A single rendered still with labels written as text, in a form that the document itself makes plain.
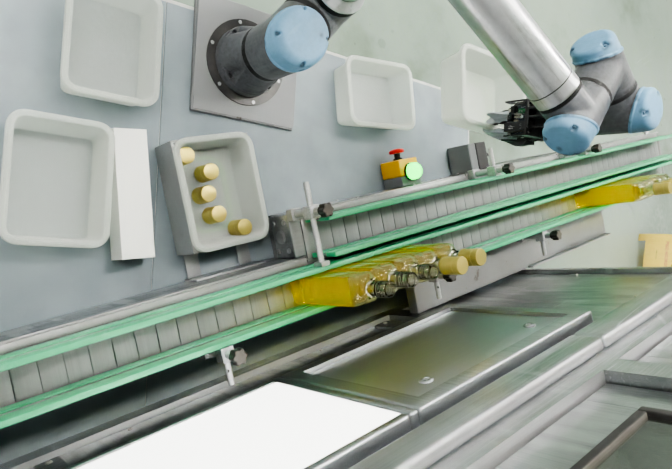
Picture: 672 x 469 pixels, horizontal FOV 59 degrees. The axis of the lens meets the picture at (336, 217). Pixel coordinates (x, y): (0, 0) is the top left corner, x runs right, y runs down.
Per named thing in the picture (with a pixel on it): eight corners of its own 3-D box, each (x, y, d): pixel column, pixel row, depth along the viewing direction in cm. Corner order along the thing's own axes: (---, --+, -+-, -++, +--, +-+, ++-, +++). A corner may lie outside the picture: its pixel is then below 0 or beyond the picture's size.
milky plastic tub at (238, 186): (177, 256, 119) (196, 255, 112) (154, 146, 118) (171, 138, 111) (251, 238, 130) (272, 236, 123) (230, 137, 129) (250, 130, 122)
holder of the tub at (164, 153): (182, 282, 120) (199, 282, 113) (154, 147, 118) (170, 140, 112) (254, 262, 130) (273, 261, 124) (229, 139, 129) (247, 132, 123)
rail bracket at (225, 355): (200, 382, 107) (237, 393, 96) (193, 345, 107) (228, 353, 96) (220, 374, 109) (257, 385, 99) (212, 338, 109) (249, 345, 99)
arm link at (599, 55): (599, 63, 90) (623, 117, 96) (622, 19, 95) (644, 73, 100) (552, 72, 96) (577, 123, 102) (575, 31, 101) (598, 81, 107)
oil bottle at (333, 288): (293, 304, 120) (363, 308, 104) (288, 277, 120) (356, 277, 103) (315, 297, 124) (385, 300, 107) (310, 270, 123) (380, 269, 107)
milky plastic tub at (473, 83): (430, 52, 129) (462, 39, 122) (494, 76, 143) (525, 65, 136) (431, 130, 127) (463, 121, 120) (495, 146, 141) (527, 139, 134)
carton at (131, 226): (111, 260, 111) (122, 259, 106) (103, 133, 112) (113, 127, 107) (143, 257, 115) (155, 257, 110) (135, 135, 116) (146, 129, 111)
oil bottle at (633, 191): (576, 207, 191) (668, 198, 169) (573, 190, 190) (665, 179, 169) (584, 205, 194) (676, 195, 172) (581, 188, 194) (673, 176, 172)
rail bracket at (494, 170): (466, 181, 158) (508, 174, 148) (461, 153, 158) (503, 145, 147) (475, 178, 161) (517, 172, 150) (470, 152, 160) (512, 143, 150)
